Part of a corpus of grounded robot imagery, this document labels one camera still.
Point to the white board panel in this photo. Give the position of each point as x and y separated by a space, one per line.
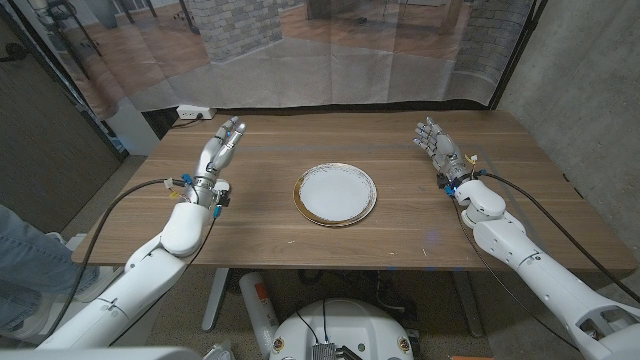
132 132

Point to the person in blue jeans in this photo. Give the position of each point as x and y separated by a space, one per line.
30 260

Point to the white power strip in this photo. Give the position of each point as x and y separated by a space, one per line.
195 112

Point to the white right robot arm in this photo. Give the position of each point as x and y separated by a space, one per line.
530 260

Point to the grey electronics box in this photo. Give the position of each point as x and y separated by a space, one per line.
325 351

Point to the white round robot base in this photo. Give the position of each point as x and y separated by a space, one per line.
345 325

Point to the white cylinder with orange label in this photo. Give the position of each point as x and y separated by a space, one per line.
257 310

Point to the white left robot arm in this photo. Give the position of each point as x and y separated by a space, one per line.
150 280

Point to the black backdrop frame pole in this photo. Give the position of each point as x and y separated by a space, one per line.
517 55
115 145

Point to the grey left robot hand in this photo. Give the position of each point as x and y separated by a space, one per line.
215 155

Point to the white gold-rimmed paper plate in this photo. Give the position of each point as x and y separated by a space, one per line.
335 195

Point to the grey table leg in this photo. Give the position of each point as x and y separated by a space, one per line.
467 305
215 300

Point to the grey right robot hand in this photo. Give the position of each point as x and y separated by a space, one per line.
442 150

